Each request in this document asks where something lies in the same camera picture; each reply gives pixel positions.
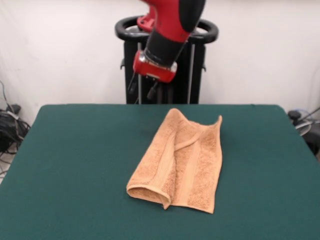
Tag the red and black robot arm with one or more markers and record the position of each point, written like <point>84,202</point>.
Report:
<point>175,25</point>

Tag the tan terry towel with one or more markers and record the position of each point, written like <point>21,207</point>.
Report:
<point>180,170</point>

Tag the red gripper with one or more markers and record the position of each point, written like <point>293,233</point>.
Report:
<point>155,72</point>

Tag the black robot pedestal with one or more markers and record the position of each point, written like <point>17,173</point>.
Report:
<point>195,75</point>

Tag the dark green table cloth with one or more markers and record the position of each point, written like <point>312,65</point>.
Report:
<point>75,175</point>

